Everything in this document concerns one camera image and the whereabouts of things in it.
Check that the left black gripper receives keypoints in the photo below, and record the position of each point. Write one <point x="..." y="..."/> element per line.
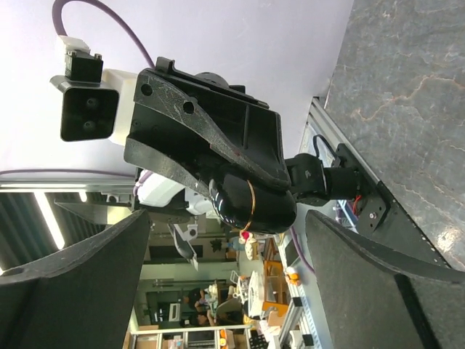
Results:
<point x="186" y="128"/>

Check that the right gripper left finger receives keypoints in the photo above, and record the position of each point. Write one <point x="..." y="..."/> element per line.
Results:
<point x="79" y="297"/>

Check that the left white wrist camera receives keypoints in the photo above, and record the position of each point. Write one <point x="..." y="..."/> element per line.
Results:
<point x="97" y="102"/>

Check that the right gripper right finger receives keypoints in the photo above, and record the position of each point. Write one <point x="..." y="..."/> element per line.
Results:
<point x="376" y="297"/>

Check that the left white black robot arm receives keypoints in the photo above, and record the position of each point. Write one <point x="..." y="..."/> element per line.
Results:
<point x="312" y="182"/>

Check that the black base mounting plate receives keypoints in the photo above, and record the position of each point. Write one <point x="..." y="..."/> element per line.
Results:
<point x="376" y="214"/>

